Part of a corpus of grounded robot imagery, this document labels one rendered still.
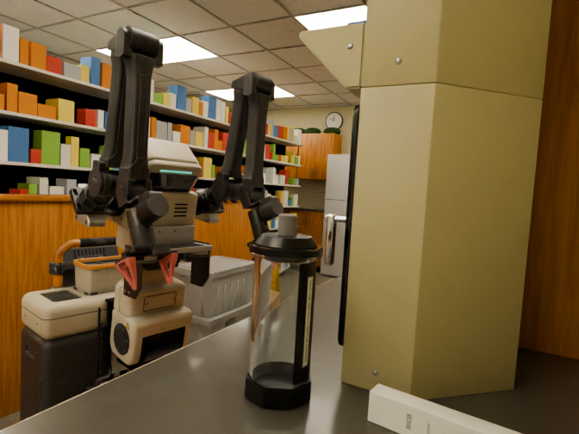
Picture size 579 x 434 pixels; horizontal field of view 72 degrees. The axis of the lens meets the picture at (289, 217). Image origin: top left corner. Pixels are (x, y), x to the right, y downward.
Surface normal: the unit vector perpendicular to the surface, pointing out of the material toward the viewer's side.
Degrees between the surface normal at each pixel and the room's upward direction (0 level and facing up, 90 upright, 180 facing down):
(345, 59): 90
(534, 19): 90
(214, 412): 0
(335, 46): 90
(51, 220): 90
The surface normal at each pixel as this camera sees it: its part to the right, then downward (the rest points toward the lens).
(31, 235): 0.88, 0.08
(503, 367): 0.29, 0.08
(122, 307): -0.65, 0.01
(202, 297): -0.47, 0.13
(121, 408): 0.06, -1.00
